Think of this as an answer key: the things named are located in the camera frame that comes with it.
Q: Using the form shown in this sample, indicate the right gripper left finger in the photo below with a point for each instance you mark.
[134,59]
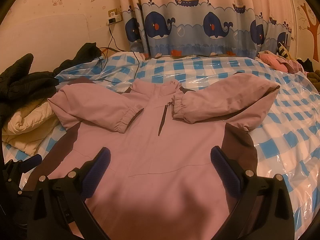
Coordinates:
[58,209]

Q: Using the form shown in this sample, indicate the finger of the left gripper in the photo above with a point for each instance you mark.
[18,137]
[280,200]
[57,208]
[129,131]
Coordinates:
[24,166]

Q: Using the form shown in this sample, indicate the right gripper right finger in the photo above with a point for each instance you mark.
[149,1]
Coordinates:
[263,207]

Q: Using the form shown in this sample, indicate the pink and brown jacket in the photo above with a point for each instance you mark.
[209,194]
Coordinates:
[160,183]

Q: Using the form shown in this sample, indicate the black clothes pile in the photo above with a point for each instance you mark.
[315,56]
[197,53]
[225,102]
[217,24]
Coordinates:
[19,86]

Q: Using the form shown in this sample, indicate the pink clothes pile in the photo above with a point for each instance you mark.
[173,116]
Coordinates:
[280,63]

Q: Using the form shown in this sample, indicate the white power strip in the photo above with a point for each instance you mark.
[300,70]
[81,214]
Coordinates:
[114,16]

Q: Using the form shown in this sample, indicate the tree decorated wardrobe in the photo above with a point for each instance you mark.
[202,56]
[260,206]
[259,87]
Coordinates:
[306,34]

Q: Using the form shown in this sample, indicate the whale pattern curtain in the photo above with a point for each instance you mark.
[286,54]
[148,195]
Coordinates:
[179,28]

